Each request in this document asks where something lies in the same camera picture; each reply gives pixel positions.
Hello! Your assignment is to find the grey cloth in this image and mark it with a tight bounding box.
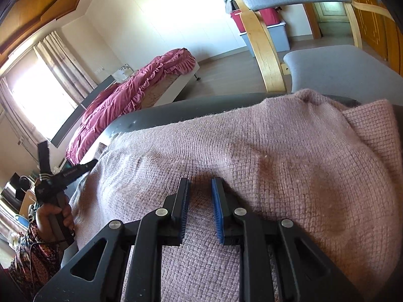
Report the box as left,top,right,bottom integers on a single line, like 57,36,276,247
223,0,241,15

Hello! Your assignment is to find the person's left hand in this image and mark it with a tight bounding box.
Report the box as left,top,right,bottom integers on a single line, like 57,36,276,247
35,192,75,240

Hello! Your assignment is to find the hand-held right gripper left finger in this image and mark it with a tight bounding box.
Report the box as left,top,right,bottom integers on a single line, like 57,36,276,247
33,178,191,302

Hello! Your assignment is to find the beige curtain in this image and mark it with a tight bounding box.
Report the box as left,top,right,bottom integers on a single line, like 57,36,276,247
0,31,96,139

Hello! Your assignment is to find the pink knit sweater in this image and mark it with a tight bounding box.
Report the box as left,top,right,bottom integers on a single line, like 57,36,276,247
68,88,403,302

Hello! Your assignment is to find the wooden panel door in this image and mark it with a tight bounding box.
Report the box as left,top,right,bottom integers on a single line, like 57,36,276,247
340,0,403,76

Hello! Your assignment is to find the floral patterned garment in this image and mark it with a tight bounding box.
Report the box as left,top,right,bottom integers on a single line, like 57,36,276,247
8,223,70,294

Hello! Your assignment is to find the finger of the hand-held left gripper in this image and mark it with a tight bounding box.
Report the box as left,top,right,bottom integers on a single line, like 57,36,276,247
63,159,99,178

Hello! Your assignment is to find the red fabric storage box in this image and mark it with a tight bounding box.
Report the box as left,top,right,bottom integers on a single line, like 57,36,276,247
230,6,284,33

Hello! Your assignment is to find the grey-blue plastic storage bin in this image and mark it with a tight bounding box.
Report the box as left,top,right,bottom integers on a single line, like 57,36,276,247
241,20,290,58

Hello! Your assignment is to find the grey cushioned wooden armchair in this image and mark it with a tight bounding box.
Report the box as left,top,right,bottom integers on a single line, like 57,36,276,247
225,0,403,101

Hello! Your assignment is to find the white bed frame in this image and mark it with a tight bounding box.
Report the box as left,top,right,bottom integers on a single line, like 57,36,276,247
151,63,201,107

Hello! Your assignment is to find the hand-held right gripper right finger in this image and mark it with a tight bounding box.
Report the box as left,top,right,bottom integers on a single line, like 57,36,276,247
211,176,366,302

